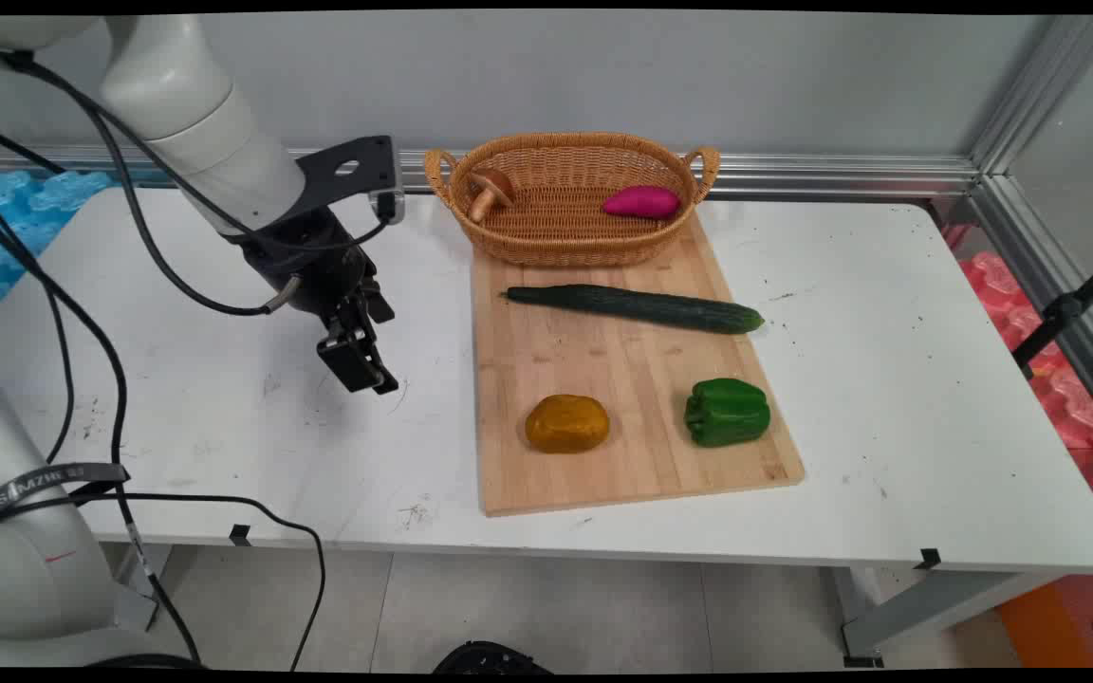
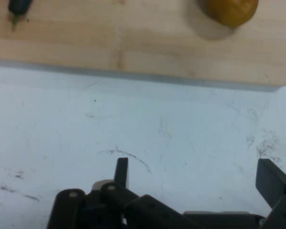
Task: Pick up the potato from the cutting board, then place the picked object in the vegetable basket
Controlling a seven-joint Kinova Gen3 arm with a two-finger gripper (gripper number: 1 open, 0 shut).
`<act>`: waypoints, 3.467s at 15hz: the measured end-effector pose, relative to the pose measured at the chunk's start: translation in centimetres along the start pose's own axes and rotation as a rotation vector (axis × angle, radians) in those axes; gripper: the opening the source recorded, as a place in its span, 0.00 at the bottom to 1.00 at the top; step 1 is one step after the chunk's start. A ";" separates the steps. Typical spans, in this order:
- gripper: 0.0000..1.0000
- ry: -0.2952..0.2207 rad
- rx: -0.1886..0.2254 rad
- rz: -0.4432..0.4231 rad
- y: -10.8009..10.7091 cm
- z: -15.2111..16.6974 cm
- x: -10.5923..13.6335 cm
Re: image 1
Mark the horizontal aluminium frame rail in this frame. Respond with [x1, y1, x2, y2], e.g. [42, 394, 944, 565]
[0, 144, 984, 202]

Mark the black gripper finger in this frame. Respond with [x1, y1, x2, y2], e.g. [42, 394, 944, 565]
[316, 298, 401, 396]
[361, 279, 397, 324]

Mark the purple toy sweet potato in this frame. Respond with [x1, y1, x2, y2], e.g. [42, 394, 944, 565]
[602, 185, 681, 221]

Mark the grey printed cable strap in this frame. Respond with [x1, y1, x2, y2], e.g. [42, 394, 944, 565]
[0, 462, 131, 530]

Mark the aluminium frame corner post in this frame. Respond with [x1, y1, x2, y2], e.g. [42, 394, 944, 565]
[969, 14, 1093, 179]

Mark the black tripod stand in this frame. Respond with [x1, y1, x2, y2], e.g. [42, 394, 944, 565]
[1011, 244, 1093, 381]

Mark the yellow-brown toy potato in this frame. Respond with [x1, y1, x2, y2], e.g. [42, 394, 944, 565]
[525, 395, 611, 454]

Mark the slanted aluminium frame rail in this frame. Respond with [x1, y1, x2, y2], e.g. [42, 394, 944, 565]
[969, 174, 1093, 447]

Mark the dark green cucumber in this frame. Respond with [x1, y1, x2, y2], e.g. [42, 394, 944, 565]
[501, 284, 766, 335]

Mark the black round floor object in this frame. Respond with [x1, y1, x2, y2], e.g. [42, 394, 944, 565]
[432, 640, 555, 675]

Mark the bamboo cutting board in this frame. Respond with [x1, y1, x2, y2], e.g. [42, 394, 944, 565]
[469, 213, 806, 518]

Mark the green bell pepper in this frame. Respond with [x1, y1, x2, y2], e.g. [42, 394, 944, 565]
[683, 378, 772, 449]

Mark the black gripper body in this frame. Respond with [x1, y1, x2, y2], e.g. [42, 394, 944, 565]
[222, 205, 380, 325]

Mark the brown toy mushroom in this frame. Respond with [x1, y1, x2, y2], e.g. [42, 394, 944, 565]
[467, 168, 516, 225]

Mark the thick black labelled cable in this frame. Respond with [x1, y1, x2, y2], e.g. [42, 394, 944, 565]
[0, 52, 306, 665]

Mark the grey table leg bracket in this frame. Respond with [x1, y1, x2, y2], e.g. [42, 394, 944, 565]
[110, 543, 174, 634]

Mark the blue foam mat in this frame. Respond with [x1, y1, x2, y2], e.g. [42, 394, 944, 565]
[0, 169, 122, 329]

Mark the grey metal table leg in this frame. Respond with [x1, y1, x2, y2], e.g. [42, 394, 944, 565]
[831, 566, 1071, 667]

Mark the red foam mat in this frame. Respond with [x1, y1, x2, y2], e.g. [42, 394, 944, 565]
[940, 223, 1093, 534]

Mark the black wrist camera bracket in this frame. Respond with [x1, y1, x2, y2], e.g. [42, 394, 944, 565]
[296, 136, 406, 227]

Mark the woven wicker basket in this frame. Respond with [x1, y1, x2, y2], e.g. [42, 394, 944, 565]
[423, 132, 721, 268]

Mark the orange floor mat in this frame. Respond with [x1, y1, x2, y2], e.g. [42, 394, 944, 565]
[995, 545, 1093, 670]

